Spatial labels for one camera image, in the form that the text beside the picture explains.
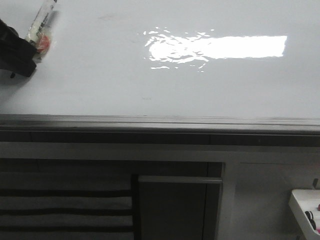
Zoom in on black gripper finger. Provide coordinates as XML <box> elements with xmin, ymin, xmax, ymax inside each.
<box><xmin>0</xmin><ymin>20</ymin><xmax>37</xmax><ymax>77</ymax></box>

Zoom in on white black whiteboard marker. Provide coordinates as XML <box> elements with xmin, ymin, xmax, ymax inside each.
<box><xmin>24</xmin><ymin>0</ymin><xmax>57</xmax><ymax>59</ymax></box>

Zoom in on white glossy whiteboard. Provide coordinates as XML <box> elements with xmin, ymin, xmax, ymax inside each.
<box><xmin>0</xmin><ymin>0</ymin><xmax>320</xmax><ymax>135</ymax></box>

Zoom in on black white striped panel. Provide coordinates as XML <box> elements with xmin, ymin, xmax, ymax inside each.
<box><xmin>0</xmin><ymin>173</ymin><xmax>141</xmax><ymax>240</ymax></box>

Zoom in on grey cabinet door panel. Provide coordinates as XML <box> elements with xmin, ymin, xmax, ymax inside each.
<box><xmin>138</xmin><ymin>175</ymin><xmax>222</xmax><ymax>240</ymax></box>

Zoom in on white plastic storage tray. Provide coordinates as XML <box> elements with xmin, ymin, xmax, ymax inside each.
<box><xmin>288</xmin><ymin>189</ymin><xmax>320</xmax><ymax>240</ymax></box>

